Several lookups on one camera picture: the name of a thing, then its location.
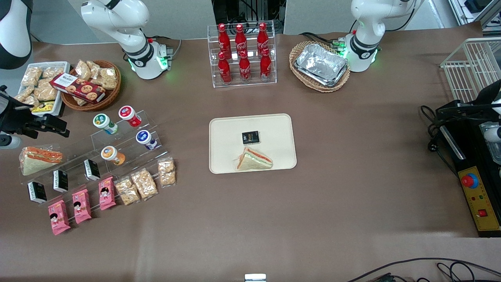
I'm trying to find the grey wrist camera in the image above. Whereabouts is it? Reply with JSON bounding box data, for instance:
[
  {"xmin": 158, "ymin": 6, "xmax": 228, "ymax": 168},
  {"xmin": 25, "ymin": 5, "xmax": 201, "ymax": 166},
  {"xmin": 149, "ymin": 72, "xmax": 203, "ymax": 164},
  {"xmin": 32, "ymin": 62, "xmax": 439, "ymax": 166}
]
[
  {"xmin": 483, "ymin": 125, "xmax": 501, "ymax": 144},
  {"xmin": 0, "ymin": 133, "xmax": 21, "ymax": 150}
]

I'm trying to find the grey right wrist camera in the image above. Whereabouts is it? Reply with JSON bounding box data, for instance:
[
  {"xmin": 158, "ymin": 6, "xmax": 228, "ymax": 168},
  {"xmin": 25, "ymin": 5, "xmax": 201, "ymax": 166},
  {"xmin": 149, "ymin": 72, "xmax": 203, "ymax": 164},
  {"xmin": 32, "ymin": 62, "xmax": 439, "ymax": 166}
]
[{"xmin": 0, "ymin": 133, "xmax": 21, "ymax": 150}]

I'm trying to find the white rectangular bin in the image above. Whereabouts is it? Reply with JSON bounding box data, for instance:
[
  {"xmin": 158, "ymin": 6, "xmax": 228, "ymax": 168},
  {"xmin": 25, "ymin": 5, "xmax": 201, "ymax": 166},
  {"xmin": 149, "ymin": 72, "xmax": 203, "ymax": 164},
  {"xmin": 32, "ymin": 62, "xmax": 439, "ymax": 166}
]
[{"xmin": 12, "ymin": 61, "xmax": 71, "ymax": 118}]

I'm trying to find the black control box yellow panel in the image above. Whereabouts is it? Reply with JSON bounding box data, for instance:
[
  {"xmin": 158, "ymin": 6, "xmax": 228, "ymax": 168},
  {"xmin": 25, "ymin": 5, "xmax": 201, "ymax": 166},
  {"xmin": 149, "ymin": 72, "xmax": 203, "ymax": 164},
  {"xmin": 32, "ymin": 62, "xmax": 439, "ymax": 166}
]
[{"xmin": 440, "ymin": 100, "xmax": 501, "ymax": 238}]

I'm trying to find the red emergency stop button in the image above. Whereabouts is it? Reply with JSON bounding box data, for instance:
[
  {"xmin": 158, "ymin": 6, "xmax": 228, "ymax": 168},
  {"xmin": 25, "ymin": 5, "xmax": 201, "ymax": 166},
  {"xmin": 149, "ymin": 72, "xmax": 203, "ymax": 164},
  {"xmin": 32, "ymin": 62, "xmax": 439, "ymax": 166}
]
[{"xmin": 461, "ymin": 173, "xmax": 479, "ymax": 189}]

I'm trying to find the white wire basket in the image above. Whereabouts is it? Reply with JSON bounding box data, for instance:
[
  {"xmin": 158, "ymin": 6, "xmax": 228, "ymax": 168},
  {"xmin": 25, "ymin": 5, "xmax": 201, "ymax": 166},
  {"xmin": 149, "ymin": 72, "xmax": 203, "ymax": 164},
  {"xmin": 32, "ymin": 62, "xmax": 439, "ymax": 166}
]
[{"xmin": 440, "ymin": 38, "xmax": 501, "ymax": 104}]

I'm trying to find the clear acrylic tiered stand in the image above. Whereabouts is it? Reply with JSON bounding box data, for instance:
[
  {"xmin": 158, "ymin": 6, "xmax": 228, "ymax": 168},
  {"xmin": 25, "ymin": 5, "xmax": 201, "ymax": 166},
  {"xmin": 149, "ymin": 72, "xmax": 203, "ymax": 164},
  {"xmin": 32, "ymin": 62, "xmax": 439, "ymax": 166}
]
[
  {"xmin": 89, "ymin": 110, "xmax": 169, "ymax": 184},
  {"xmin": 18, "ymin": 135, "xmax": 118, "ymax": 208}
]

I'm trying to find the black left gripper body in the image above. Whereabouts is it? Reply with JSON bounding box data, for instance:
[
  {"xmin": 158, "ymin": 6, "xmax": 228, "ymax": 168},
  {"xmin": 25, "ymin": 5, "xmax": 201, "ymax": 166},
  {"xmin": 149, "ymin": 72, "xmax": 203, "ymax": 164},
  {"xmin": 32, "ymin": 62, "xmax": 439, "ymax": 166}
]
[{"xmin": 472, "ymin": 80, "xmax": 501, "ymax": 118}]

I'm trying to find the orange-lid yogurt cup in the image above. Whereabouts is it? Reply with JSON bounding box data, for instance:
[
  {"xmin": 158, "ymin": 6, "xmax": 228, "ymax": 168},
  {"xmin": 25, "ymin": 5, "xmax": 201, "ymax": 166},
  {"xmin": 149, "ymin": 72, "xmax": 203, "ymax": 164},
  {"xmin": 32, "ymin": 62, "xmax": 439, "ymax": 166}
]
[{"xmin": 101, "ymin": 146, "xmax": 126, "ymax": 166}]

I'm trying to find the beige plastic tray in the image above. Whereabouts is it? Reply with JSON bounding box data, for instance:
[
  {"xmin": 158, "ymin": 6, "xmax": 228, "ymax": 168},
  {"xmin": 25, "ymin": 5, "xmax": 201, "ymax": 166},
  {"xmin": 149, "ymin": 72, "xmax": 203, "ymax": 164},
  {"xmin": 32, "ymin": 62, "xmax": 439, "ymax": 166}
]
[{"xmin": 209, "ymin": 114, "xmax": 297, "ymax": 174}]

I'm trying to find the pink snack pack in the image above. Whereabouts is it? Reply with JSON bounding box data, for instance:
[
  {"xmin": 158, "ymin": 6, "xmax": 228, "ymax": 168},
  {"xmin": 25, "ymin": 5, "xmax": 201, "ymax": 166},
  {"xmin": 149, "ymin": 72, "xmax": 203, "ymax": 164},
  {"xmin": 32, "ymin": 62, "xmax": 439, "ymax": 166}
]
[
  {"xmin": 48, "ymin": 200, "xmax": 71, "ymax": 235},
  {"xmin": 98, "ymin": 177, "xmax": 117, "ymax": 211},
  {"xmin": 72, "ymin": 189, "xmax": 92, "ymax": 224}
]

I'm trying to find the black equipment rack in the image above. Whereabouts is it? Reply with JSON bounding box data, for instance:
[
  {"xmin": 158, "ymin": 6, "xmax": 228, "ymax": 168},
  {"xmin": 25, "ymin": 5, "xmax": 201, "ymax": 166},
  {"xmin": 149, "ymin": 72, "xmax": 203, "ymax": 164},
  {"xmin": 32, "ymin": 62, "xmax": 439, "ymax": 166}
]
[{"xmin": 213, "ymin": 0, "xmax": 287, "ymax": 34}]

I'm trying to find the wrapped triangle sandwich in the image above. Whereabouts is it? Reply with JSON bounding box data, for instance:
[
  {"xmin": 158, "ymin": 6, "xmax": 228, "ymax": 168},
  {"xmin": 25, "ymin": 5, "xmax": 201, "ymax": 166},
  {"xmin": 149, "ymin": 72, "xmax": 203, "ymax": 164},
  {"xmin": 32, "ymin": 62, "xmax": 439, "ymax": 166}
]
[
  {"xmin": 236, "ymin": 147, "xmax": 273, "ymax": 171},
  {"xmin": 20, "ymin": 146, "xmax": 63, "ymax": 176}
]

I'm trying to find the black base cable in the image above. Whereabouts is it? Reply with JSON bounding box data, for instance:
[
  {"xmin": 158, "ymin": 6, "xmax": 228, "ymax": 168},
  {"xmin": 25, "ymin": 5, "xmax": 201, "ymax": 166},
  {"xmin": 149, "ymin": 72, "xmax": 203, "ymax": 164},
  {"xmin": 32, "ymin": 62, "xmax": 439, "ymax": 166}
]
[{"xmin": 299, "ymin": 31, "xmax": 347, "ymax": 50}]

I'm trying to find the black cable bundle with plug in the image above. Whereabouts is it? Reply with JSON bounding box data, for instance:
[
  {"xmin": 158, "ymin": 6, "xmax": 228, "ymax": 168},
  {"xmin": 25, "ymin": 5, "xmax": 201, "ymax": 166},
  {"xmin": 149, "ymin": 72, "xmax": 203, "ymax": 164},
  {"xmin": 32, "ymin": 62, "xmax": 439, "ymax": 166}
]
[{"xmin": 420, "ymin": 105, "xmax": 458, "ymax": 177}]

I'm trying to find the red cookie box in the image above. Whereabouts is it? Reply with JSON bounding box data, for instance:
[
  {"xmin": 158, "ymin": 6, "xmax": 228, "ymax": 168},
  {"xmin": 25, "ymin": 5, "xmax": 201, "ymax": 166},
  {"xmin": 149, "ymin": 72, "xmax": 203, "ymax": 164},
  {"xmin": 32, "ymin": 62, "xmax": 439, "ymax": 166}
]
[{"xmin": 50, "ymin": 73, "xmax": 106, "ymax": 104}]

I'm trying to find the red gum bottle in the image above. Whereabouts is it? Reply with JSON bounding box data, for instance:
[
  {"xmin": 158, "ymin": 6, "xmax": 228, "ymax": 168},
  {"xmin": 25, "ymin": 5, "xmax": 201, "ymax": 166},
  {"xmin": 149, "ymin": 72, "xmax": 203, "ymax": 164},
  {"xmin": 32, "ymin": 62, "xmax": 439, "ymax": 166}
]
[{"xmin": 119, "ymin": 105, "xmax": 142, "ymax": 128}]

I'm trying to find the red cola bottle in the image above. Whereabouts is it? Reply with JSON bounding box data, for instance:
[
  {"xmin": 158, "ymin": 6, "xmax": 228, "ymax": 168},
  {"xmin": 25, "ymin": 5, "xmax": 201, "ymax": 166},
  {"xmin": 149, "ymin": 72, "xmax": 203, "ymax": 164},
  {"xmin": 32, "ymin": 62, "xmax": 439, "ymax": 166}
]
[
  {"xmin": 217, "ymin": 52, "xmax": 232, "ymax": 84},
  {"xmin": 234, "ymin": 24, "xmax": 248, "ymax": 57},
  {"xmin": 257, "ymin": 23, "xmax": 270, "ymax": 55},
  {"xmin": 260, "ymin": 49, "xmax": 272, "ymax": 81},
  {"xmin": 218, "ymin": 23, "xmax": 232, "ymax": 59},
  {"xmin": 238, "ymin": 51, "xmax": 252, "ymax": 82}
]

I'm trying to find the brown wicker basket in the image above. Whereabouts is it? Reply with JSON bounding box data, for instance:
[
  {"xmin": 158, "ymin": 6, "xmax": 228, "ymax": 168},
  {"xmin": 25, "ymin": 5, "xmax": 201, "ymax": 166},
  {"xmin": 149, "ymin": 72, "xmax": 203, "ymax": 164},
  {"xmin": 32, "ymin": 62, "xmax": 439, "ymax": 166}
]
[{"xmin": 61, "ymin": 60, "xmax": 122, "ymax": 112}]

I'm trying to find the clear plastic container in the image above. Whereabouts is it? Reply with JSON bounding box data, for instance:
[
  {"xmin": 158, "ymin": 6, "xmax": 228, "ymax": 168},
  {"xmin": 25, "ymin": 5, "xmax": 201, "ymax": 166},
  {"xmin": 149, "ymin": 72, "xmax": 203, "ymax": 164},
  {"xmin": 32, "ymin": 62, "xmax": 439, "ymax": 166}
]
[{"xmin": 479, "ymin": 122, "xmax": 501, "ymax": 165}]

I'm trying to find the yellow snack pack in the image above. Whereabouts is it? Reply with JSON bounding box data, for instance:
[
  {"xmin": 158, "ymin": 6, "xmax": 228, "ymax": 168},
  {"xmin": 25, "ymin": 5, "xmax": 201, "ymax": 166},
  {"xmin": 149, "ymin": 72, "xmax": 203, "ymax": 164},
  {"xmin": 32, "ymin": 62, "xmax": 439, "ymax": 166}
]
[{"xmin": 31, "ymin": 101, "xmax": 55, "ymax": 114}]

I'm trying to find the aluminium foil tray stack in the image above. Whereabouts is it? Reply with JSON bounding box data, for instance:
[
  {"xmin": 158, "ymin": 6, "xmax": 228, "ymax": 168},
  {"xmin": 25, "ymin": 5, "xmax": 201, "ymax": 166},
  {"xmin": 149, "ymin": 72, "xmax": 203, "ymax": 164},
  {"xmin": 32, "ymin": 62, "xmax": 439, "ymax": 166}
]
[{"xmin": 294, "ymin": 43, "xmax": 349, "ymax": 87}]

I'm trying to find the light wicker basket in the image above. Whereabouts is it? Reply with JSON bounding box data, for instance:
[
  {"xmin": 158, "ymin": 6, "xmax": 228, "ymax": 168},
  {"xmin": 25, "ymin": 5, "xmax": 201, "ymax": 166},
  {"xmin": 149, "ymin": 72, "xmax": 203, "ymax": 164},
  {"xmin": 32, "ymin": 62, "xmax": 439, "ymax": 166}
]
[{"xmin": 289, "ymin": 41, "xmax": 351, "ymax": 93}]

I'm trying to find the grey base cable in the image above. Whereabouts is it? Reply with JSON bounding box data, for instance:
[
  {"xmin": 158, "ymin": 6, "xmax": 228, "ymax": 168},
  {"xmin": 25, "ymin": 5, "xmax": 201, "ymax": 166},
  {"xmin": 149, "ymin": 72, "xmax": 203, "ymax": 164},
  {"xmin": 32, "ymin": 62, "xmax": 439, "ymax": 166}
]
[{"xmin": 147, "ymin": 36, "xmax": 183, "ymax": 56}]

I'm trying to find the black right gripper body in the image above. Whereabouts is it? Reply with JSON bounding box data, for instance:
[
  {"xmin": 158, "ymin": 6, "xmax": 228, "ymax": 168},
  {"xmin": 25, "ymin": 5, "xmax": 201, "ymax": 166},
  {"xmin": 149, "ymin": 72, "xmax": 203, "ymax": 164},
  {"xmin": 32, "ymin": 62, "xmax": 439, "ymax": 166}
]
[{"xmin": 0, "ymin": 85, "xmax": 40, "ymax": 138}]

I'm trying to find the black and white carton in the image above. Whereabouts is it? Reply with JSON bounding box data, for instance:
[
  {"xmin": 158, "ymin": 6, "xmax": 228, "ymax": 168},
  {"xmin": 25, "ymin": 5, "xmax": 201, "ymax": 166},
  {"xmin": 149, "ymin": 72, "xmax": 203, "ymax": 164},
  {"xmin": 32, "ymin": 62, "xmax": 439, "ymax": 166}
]
[
  {"xmin": 27, "ymin": 181, "xmax": 47, "ymax": 204},
  {"xmin": 83, "ymin": 159, "xmax": 101, "ymax": 181},
  {"xmin": 53, "ymin": 169, "xmax": 69, "ymax": 193}
]

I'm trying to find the blue gum bottle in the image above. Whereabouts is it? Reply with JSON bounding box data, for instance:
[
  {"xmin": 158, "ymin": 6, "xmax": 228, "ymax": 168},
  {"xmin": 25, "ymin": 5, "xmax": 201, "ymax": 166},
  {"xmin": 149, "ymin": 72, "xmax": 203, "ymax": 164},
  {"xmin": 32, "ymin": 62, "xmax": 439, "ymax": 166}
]
[{"xmin": 135, "ymin": 130, "xmax": 158, "ymax": 151}]

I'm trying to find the aluminium frame shelf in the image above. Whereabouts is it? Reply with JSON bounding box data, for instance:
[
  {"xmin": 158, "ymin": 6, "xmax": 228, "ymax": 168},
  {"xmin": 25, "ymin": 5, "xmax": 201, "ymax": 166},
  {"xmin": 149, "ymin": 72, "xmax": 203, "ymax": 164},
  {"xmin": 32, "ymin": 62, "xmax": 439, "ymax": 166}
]
[{"xmin": 448, "ymin": 0, "xmax": 501, "ymax": 33}]

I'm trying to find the black floor cable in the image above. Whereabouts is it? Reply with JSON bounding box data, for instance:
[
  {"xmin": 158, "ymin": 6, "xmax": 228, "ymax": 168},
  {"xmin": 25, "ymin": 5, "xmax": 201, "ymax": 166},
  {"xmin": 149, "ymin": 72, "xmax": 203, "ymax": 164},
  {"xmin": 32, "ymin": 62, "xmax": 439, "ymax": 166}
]
[{"xmin": 346, "ymin": 257, "xmax": 501, "ymax": 282}]

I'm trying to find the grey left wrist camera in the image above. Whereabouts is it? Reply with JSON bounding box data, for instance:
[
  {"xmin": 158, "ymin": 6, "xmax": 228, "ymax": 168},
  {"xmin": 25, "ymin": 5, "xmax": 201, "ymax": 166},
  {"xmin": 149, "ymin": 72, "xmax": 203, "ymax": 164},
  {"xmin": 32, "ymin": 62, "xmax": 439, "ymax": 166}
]
[{"xmin": 483, "ymin": 125, "xmax": 501, "ymax": 144}]

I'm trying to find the clear acrylic bottle rack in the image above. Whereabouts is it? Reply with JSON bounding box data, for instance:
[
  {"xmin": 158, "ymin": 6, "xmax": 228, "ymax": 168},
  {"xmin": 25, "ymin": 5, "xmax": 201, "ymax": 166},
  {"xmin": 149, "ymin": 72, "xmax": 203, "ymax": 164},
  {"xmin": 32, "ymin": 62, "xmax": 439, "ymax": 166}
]
[{"xmin": 207, "ymin": 20, "xmax": 277, "ymax": 88}]

